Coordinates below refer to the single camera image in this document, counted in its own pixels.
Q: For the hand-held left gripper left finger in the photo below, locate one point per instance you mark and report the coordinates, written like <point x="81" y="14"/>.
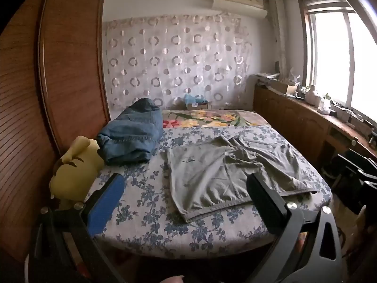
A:
<point x="106" y="203"/>

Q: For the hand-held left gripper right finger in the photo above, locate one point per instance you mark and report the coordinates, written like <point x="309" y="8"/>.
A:
<point x="265" y="203"/>

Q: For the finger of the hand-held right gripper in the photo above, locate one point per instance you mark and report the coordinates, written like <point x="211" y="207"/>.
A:
<point x="356" y="159"/>

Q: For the grey-green pants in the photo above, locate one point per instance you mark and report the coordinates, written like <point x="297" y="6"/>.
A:
<point x="206" y="177"/>

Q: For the yellow plush toy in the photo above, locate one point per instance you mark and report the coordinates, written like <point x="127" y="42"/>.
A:
<point x="73" y="177"/>

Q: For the bed with floral sheet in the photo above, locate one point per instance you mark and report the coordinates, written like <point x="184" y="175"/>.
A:
<point x="147" y="212"/>

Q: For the green-capped baby bottle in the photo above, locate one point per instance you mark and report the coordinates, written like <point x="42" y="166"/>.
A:
<point x="325" y="104"/>

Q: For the low wooden cabinet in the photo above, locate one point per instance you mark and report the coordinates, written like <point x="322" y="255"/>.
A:
<point x="294" y="118"/>

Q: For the blue denim jeans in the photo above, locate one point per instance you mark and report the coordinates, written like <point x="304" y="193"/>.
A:
<point x="132" y="132"/>

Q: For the white bottle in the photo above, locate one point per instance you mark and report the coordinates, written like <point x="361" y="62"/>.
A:
<point x="310" y="95"/>

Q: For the open cardboard box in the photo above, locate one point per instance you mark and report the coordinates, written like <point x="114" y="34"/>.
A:
<point x="284" y="87"/>

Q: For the window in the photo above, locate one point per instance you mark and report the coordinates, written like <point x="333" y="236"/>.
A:
<point x="330" y="59"/>

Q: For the cardboard box with blue cloth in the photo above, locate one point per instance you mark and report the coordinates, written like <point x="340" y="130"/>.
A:
<point x="197" y="104"/>

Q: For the stack of papers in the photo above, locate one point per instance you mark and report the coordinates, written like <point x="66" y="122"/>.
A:
<point x="266" y="76"/>

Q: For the wooden wardrobe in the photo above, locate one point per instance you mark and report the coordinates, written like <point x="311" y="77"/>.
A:
<point x="67" y="64"/>

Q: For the gathered patterned window curtain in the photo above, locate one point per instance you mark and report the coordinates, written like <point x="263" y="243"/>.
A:
<point x="278" y="35"/>

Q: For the circle-patterned sheer curtain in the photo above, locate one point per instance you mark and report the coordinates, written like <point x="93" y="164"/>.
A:
<point x="176" y="64"/>

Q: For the white air conditioner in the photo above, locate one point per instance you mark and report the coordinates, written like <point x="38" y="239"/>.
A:
<point x="235" y="3"/>

